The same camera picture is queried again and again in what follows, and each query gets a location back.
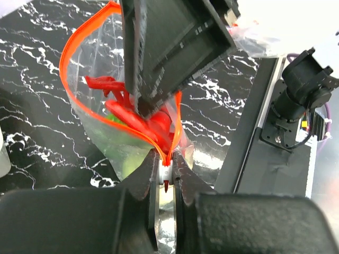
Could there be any round green cabbage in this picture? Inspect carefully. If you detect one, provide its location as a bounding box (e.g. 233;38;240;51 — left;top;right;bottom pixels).
122;155;144;179

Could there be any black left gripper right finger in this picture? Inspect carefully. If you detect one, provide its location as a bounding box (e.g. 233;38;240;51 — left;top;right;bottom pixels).
172;152;338;253

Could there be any red toy lobster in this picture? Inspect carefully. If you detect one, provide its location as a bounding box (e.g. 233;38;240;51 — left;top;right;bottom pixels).
84;76;181;154

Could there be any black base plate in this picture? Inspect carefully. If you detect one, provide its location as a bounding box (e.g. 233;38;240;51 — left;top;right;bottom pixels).
215;58;317;198

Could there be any white plastic basket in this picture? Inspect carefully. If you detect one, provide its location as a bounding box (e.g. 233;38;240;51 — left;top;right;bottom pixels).
0;130;11;178

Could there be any pile of clear bags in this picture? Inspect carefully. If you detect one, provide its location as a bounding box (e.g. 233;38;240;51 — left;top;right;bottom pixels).
227;1;338;58

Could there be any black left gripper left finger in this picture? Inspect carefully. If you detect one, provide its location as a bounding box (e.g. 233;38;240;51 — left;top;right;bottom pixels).
1;149;159;253

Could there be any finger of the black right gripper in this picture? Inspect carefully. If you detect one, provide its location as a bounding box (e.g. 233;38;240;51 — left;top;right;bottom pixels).
120;1;237;119

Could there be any clear zip bag orange zipper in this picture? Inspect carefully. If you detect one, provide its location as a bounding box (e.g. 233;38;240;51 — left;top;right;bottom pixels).
59;1;194;180

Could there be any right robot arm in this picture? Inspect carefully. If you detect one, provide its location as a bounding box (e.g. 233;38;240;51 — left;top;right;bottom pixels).
120;1;338;121

